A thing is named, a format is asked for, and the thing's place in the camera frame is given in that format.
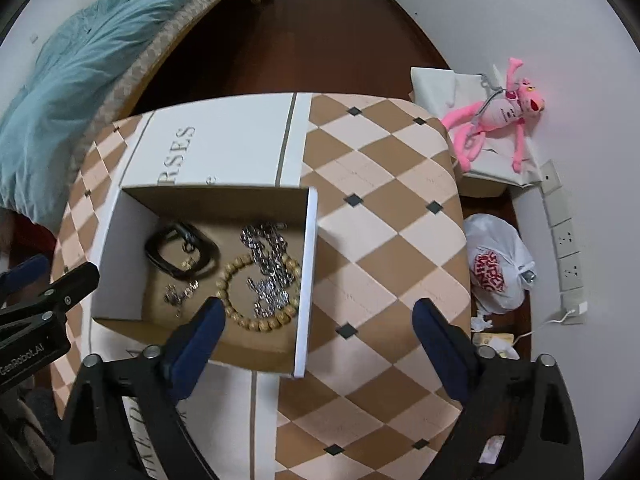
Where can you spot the white cloth bag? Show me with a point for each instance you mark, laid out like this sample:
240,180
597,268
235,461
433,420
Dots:
432,87

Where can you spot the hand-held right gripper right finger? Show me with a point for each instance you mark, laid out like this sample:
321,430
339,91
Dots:
440,350

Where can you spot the white plastic bag red print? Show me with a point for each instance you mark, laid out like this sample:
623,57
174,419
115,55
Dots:
495,260

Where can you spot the cardboard box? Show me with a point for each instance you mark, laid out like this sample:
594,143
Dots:
125,260

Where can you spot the crumpled white tissue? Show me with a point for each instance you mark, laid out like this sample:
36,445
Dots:
481,319

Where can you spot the white charger plug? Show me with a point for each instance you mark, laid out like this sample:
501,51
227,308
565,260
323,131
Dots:
576,308

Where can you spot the checked printed tablecloth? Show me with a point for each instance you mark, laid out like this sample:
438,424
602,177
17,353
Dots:
380,210

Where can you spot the pink plush toy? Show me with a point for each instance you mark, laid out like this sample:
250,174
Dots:
500,110

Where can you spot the black smart band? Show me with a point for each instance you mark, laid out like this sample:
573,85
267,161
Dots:
160,257

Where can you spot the white power strip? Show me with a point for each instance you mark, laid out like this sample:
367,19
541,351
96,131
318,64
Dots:
567,245

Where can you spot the blue duvet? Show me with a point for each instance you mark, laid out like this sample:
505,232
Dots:
75,60

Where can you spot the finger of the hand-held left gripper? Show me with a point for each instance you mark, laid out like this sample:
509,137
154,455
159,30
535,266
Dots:
22,272
70,285

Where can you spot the yellow and white paper packets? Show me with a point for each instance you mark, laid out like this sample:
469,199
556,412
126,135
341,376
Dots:
495,345

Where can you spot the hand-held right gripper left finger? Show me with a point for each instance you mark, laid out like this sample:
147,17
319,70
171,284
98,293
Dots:
200,345

